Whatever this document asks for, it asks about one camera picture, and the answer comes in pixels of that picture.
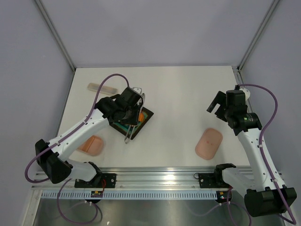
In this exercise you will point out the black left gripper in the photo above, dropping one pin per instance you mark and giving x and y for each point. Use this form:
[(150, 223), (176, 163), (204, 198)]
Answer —
[(134, 120)]

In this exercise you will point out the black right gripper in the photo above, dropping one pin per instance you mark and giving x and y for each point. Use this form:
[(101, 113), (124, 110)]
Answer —
[(220, 99)]

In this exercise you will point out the metal food tongs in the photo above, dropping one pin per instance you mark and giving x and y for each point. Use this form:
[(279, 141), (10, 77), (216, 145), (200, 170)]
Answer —
[(134, 119)]

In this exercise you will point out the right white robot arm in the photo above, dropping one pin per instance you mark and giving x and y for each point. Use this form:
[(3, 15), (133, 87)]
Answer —
[(267, 193)]

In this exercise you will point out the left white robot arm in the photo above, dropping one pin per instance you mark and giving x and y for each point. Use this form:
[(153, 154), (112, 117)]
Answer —
[(53, 156)]

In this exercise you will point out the pink lunch box lid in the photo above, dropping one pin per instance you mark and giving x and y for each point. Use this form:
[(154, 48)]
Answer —
[(208, 144)]

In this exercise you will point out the pink lunch box base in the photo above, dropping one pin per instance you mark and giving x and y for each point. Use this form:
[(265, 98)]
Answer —
[(93, 146)]

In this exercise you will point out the orange fried chicken piece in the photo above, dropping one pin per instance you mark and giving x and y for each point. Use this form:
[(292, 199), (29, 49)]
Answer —
[(141, 117)]

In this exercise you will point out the black teal square plate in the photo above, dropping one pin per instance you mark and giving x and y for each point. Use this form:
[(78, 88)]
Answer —
[(122, 128)]

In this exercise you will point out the beige cutlery case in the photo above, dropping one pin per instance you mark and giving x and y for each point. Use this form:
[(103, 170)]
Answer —
[(104, 89)]

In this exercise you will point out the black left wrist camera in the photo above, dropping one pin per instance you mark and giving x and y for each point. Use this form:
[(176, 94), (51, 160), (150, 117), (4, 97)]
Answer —
[(130, 96)]

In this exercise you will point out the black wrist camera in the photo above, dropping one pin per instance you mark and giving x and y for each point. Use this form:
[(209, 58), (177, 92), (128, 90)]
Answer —
[(235, 98), (130, 96)]

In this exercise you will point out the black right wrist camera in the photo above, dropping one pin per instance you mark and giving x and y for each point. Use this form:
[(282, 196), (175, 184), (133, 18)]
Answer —
[(235, 98)]

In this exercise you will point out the right aluminium frame post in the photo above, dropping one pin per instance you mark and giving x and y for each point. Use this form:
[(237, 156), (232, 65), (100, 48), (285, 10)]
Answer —
[(259, 32)]

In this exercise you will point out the aluminium frame post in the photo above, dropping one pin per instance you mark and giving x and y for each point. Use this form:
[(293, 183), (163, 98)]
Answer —
[(52, 29), (259, 32)]

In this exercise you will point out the aluminium mounting rail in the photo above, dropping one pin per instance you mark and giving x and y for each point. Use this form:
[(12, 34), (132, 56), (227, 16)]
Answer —
[(145, 178)]

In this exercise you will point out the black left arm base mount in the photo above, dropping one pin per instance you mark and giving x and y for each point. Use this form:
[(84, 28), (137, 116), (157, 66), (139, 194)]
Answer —
[(103, 180)]

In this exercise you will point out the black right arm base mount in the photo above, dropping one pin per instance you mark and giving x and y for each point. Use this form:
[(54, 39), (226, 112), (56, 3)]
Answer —
[(209, 180)]

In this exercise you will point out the white slotted cable duct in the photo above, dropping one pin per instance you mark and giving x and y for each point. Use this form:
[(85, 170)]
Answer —
[(130, 195)]

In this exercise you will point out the left aluminium frame post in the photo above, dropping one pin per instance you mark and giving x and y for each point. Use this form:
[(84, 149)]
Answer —
[(52, 29)]

